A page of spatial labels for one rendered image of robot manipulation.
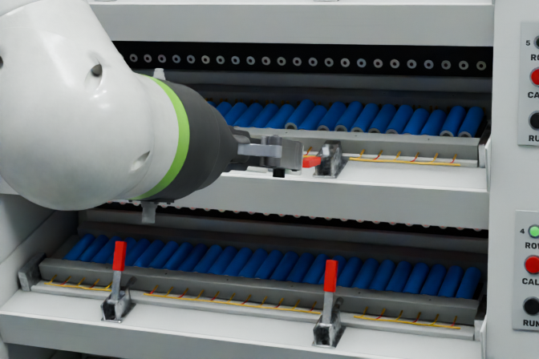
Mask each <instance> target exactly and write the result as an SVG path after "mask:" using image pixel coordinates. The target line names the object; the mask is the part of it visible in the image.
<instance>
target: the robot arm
mask: <svg viewBox="0 0 539 359"><path fill-rule="evenodd" d="M163 70H164V69H162V68H156V71H155V72H154V76H152V77H150V76H147V75H141V74H137V73H135V72H133V71H132V70H131V69H130V67H129V66H128V65H127V63H126V62H125V61H124V59H123V58H122V56H121V55H120V53H119V51H118V50H117V49H116V47H115V46H114V44H113V43H112V41H111V39H110V38H109V37H108V36H107V33H106V32H105V30H104V29H103V27H102V26H101V24H100V23H99V20H98V19H97V17H96V16H95V14H94V12H93V11H92V9H91V7H90V6H89V4H88V2H87V0H0V175H1V177H2V178H3V179H4V180H5V181H6V182H7V183H8V184H9V185H10V187H12V188H13V189H14V190H15V191H16V192H17V193H18V194H19V195H21V196H23V197H24V198H26V199H28V200H29V201H31V202H33V203H35V204H38V205H41V206H43V207H46V208H51V209H56V210H62V211H68V210H74V211H78V210H84V209H88V208H94V207H97V206H100V205H101V204H105V203H107V202H108V201H110V200H128V202H132V201H133V200H137V201H140V203H141V207H142V208H143V214H142V222H144V223H155V214H156V208H157V206H158V205H157V204H159V203H167V204H171V203H174V200H178V199H182V198H184V197H186V196H188V195H190V194H191V193H193V192H195V191H198V190H201V189H203V188H206V187H208V186H209V185H210V184H212V183H213V182H214V181H216V180H217V179H218V178H219V176H220V175H221V174H222V172H230V171H251V172H258V173H266V172H268V171H269V172H273V177H276V178H285V174H287V175H301V174H302V159H303V148H304V146H303V143H299V141H292V140H288V139H283V137H279V136H278V135H271V136H268V137H267V136H262V137H261V139H255V138H251V137H250V134H249V132H248V131H242V130H236V129H234V128H233V126H230V125H228V124H227V122H226V121H225V119H224V117H223V116H222V114H221V113H220V112H219V111H218V110H217V109H216V108H215V107H213V106H212V105H210V104H209V103H207V101H206V100H205V99H204V98H203V97H202V96H201V95H200V94H198V93H197V92H196V91H194V90H193V89H192V88H190V87H187V86H185V85H181V84H179V83H173V82H169V81H166V80H165V77H164V73H163Z"/></svg>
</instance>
